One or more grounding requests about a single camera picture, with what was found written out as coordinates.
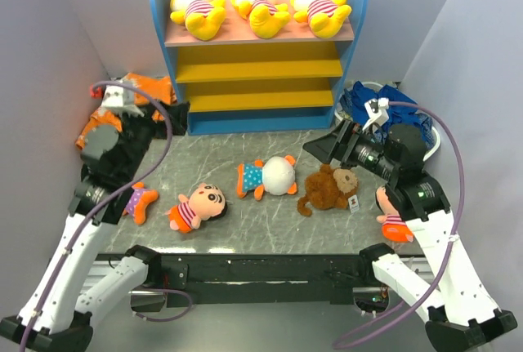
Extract yellow frog plush front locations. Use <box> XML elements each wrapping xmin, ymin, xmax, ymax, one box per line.
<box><xmin>289</xmin><ymin>0</ymin><xmax>352</xmax><ymax>39</ymax></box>

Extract blue clothes pile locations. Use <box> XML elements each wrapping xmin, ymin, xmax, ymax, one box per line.
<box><xmin>339</xmin><ymin>81</ymin><xmax>435</xmax><ymax>153</ymax></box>

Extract white plastic laundry basket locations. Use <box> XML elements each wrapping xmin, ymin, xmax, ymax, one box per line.
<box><xmin>335</xmin><ymin>81</ymin><xmax>440</xmax><ymax>160</ymax></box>

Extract blue pink yellow toy shelf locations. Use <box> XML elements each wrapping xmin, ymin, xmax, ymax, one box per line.
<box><xmin>150</xmin><ymin>0</ymin><xmax>368</xmax><ymax>135</ymax></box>

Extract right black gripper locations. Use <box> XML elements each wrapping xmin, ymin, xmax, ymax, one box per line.
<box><xmin>302</xmin><ymin>117</ymin><xmax>399</xmax><ymax>180</ymax></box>

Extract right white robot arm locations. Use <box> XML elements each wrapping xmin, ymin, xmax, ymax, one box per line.
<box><xmin>303</xmin><ymin>122</ymin><xmax>518</xmax><ymax>351</ymax></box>

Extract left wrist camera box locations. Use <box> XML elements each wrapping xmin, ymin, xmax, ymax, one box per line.
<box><xmin>90</xmin><ymin>81</ymin><xmax>144</xmax><ymax>117</ymax></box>

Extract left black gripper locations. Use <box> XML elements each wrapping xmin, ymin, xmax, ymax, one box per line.
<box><xmin>115</xmin><ymin>97</ymin><xmax>190</xmax><ymax>180</ymax></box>

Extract yellow frog plush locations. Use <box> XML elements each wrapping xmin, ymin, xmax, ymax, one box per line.
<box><xmin>289</xmin><ymin>0</ymin><xmax>352</xmax><ymax>39</ymax></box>
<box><xmin>169</xmin><ymin>0</ymin><xmax>226</xmax><ymax>41</ymax></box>
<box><xmin>230</xmin><ymin>0</ymin><xmax>291</xmax><ymax>39</ymax></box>

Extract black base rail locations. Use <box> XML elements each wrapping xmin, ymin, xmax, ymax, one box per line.
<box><xmin>97</xmin><ymin>252</ymin><xmax>409</xmax><ymax>308</ymax></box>

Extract white plush blue dotted dress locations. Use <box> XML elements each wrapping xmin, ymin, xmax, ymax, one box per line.
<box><xmin>236</xmin><ymin>154</ymin><xmax>297</xmax><ymax>201</ymax></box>

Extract brown monkey plush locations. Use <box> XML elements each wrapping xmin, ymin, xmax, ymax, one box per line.
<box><xmin>297</xmin><ymin>164</ymin><xmax>359</xmax><ymax>216</ymax></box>

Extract boy doll striped shirt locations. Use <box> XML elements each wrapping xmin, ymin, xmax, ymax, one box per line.
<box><xmin>166</xmin><ymin>183</ymin><xmax>228</xmax><ymax>234</ymax></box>

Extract plush purple dotted dress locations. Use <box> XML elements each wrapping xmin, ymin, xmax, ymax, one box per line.
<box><xmin>122</xmin><ymin>182</ymin><xmax>159</xmax><ymax>225</ymax></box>

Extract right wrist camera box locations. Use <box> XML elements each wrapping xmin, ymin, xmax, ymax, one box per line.
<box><xmin>363</xmin><ymin>97</ymin><xmax>389</xmax><ymax>131</ymax></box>

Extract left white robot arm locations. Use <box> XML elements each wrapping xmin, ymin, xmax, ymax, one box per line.
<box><xmin>1</xmin><ymin>102</ymin><xmax>188</xmax><ymax>351</ymax></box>

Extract orange white tie-dye cloth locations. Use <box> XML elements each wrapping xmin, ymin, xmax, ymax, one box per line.
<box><xmin>75</xmin><ymin>73</ymin><xmax>177</xmax><ymax>150</ymax></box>

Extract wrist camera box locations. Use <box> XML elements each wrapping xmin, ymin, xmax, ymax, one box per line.
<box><xmin>363</xmin><ymin>97</ymin><xmax>389</xmax><ymax>131</ymax></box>
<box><xmin>90</xmin><ymin>81</ymin><xmax>144</xmax><ymax>117</ymax></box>

